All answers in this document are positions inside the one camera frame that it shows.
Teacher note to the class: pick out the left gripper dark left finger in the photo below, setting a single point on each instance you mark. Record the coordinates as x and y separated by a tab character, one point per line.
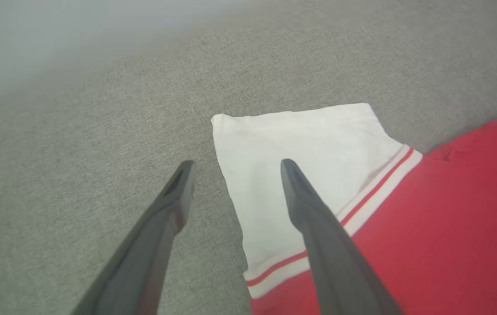
143	262

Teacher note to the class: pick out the red and white shirt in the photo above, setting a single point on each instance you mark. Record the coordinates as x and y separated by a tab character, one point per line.
449	218

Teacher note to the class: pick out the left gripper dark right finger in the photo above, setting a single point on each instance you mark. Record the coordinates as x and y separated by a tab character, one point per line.
340	271

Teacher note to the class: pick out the grey fabric sofa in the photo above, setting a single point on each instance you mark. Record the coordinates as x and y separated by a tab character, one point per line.
64	175

